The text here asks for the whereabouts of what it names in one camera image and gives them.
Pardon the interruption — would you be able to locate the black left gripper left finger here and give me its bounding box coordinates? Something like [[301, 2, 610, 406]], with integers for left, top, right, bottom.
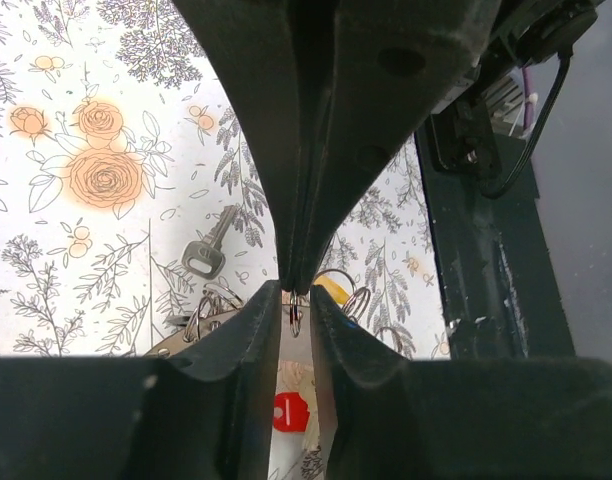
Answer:
[[0, 279, 283, 480]]

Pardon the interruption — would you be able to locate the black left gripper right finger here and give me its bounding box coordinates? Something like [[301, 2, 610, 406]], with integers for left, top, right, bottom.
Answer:
[[310, 286, 612, 479]]

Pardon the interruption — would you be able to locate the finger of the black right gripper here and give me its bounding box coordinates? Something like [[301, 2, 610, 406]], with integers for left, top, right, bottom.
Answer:
[[293, 1, 500, 294], [171, 0, 307, 294]]

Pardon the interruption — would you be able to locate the red key tag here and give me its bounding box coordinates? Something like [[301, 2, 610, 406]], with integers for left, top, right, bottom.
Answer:
[[273, 391, 310, 433]]

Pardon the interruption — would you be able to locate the silver loose key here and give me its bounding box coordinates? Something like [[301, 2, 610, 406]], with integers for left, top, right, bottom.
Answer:
[[181, 205, 238, 280]]

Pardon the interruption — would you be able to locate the floral table mat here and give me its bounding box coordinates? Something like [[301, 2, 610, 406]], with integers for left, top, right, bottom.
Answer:
[[0, 0, 452, 480]]

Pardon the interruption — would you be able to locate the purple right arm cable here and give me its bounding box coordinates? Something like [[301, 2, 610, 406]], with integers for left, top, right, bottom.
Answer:
[[520, 67, 540, 136]]

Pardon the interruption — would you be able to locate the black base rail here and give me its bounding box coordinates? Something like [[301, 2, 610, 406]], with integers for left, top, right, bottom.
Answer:
[[415, 123, 575, 359]]

